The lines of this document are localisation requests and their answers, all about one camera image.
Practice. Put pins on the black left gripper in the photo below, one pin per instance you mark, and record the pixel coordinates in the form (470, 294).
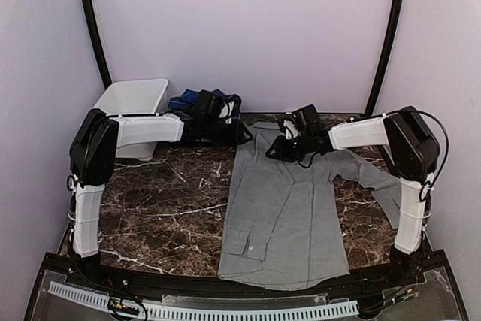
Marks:
(237, 136)

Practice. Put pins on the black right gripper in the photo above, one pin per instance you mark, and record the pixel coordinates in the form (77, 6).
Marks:
(281, 151)

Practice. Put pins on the grey long sleeve shirt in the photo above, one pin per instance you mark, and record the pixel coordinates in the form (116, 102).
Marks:
(281, 229)

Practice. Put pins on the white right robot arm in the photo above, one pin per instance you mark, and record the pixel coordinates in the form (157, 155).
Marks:
(416, 155)

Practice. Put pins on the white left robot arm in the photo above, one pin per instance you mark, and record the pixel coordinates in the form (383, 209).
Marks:
(206, 117)

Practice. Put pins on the blue plaid folded shirt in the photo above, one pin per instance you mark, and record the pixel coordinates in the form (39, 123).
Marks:
(189, 97)

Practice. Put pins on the white plastic bin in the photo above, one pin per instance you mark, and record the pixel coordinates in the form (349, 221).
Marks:
(135, 97)

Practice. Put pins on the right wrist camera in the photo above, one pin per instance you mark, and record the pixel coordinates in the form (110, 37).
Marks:
(288, 128)

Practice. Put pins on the right black frame post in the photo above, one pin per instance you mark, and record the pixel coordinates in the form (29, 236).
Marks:
(388, 42)

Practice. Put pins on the black frame post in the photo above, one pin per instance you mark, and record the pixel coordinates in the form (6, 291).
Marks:
(388, 42)
(95, 39)

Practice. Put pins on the black front rail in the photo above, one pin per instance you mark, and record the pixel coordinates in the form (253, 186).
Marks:
(368, 285)

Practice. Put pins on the white slotted cable duct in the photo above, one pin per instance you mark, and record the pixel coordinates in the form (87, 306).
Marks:
(153, 310)

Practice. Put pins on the left black frame post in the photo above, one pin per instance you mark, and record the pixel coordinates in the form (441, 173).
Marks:
(95, 39)

